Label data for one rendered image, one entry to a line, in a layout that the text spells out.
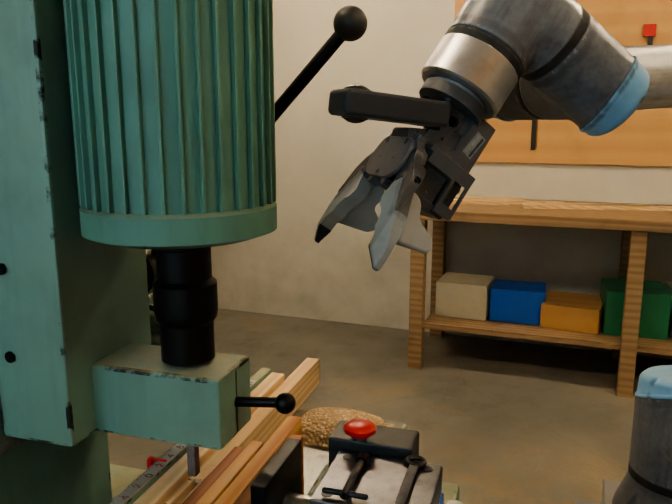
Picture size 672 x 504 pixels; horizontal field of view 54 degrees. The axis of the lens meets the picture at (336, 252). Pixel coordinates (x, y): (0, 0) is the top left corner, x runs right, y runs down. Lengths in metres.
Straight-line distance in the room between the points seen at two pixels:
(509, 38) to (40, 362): 0.54
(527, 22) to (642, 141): 3.15
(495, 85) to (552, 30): 0.08
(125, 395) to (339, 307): 3.63
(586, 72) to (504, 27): 0.11
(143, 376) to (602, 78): 0.55
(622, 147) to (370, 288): 1.66
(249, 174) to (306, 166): 3.62
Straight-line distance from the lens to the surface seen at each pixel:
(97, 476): 0.90
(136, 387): 0.66
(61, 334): 0.64
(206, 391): 0.62
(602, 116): 0.77
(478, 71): 0.67
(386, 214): 0.61
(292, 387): 0.92
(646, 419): 1.21
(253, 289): 4.48
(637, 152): 3.83
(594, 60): 0.75
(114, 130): 0.56
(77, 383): 0.67
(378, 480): 0.59
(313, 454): 0.84
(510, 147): 3.84
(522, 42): 0.70
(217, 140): 0.54
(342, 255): 4.17
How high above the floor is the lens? 1.30
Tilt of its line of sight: 12 degrees down
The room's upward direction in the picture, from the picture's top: straight up
